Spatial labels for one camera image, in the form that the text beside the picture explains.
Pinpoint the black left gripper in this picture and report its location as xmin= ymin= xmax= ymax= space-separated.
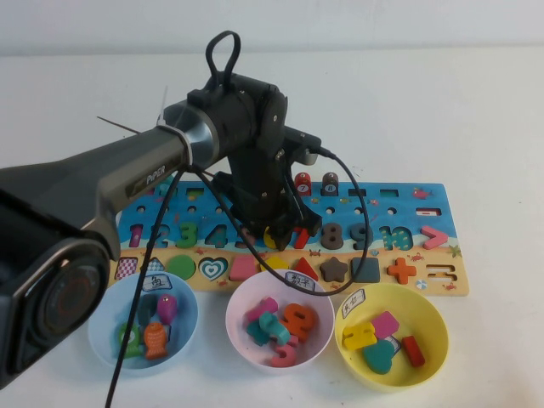
xmin=211 ymin=147 xmax=323 ymax=252

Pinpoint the yellow wooden pentagon piece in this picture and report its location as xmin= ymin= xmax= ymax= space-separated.
xmin=259 ymin=256 xmax=290 ymax=276

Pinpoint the pink wooden trapezoid piece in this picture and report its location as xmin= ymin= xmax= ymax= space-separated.
xmin=229 ymin=256 xmax=256 ymax=282

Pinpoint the red wooden triangle piece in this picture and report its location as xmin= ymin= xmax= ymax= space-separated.
xmin=291 ymin=257 xmax=320 ymax=278

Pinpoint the brown wooden star piece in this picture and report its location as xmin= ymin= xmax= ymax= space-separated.
xmin=319 ymin=256 xmax=350 ymax=283

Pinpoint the green wooden circle piece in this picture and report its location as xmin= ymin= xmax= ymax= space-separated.
xmin=166 ymin=254 xmax=197 ymax=281

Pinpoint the orange wooden number piece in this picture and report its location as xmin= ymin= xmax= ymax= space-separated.
xmin=279 ymin=302 xmax=320 ymax=341

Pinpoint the dark teal square piece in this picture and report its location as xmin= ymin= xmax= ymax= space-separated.
xmin=350 ymin=257 xmax=381 ymax=284

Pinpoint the light pink plastic bowl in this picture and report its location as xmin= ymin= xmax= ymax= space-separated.
xmin=224 ymin=268 xmax=335 ymax=376

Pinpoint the light blue plastic bowl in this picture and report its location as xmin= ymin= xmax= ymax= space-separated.
xmin=88 ymin=271 xmax=200 ymax=375

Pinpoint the colourful wooden puzzle board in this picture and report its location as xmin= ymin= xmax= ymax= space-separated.
xmin=100 ymin=180 xmax=472 ymax=298

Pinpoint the magenta wooden rhombus piece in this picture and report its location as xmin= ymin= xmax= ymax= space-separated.
xmin=371 ymin=310 xmax=401 ymax=337

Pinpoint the teal wooden heart piece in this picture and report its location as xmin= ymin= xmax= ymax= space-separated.
xmin=361 ymin=339 xmax=399 ymax=376

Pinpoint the light yellow plastic bowl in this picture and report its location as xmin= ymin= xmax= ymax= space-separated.
xmin=334 ymin=283 xmax=451 ymax=393

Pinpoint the red wooden number seven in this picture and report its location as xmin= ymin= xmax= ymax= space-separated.
xmin=292 ymin=227 xmax=315 ymax=251

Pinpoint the red wooden fish peg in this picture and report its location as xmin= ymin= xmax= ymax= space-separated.
xmin=293 ymin=172 xmax=312 ymax=196

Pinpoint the brown wooden number eight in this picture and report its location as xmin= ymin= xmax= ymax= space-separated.
xmin=319 ymin=224 xmax=346 ymax=252

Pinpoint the magenta wooden number one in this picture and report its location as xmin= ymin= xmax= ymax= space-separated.
xmin=246 ymin=297 xmax=280 ymax=323

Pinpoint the brown wooden fish peg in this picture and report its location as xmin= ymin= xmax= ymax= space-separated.
xmin=321 ymin=172 xmax=340 ymax=196

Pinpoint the green wooden number three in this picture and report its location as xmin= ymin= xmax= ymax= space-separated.
xmin=174 ymin=223 xmax=200 ymax=250

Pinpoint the dark teal number nine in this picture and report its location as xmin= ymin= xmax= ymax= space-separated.
xmin=348 ymin=224 xmax=375 ymax=251

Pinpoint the teal wooden number two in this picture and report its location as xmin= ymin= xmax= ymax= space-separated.
xmin=258 ymin=312 xmax=292 ymax=346

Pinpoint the teal wooden number four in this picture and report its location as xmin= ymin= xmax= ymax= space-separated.
xmin=246 ymin=319 xmax=271 ymax=348

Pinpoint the teal wooden fish peg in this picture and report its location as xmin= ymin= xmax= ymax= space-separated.
xmin=156 ymin=174 xmax=178 ymax=198

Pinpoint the pink wooden number five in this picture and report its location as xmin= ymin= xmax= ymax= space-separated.
xmin=270 ymin=335 xmax=301 ymax=369

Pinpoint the purple wooden fish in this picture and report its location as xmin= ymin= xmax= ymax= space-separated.
xmin=156 ymin=294 xmax=179 ymax=325

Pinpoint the yellow wooden equals sign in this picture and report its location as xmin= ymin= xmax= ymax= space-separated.
xmin=342 ymin=321 xmax=378 ymax=352

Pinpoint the orange wooden plus sign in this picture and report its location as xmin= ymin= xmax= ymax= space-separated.
xmin=386 ymin=258 xmax=418 ymax=285

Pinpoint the white zip tie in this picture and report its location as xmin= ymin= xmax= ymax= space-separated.
xmin=155 ymin=87 xmax=195 ymax=167

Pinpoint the dark teal wooden fish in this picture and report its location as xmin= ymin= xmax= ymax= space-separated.
xmin=138 ymin=294 xmax=161 ymax=326

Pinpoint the orange wooden fish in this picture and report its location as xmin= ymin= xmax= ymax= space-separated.
xmin=143 ymin=321 xmax=167 ymax=360

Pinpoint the pink wooden greater-than sign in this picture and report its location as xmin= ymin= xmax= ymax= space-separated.
xmin=420 ymin=227 xmax=450 ymax=251

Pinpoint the green wooden fish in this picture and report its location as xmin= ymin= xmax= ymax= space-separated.
xmin=112 ymin=321 xmax=141 ymax=360

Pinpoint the red wooden minus sign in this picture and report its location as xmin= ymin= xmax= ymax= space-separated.
xmin=400 ymin=335 xmax=426 ymax=367

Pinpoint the black grey wrist camera box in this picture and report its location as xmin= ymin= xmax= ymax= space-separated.
xmin=282 ymin=125 xmax=323 ymax=167

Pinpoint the black looped camera cable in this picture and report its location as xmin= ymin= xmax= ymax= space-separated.
xmin=186 ymin=144 xmax=369 ymax=297

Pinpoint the short black cable loop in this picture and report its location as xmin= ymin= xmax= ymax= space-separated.
xmin=206 ymin=30 xmax=242 ymax=88

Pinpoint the long black cable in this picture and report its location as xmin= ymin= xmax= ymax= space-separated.
xmin=104 ymin=165 xmax=192 ymax=408

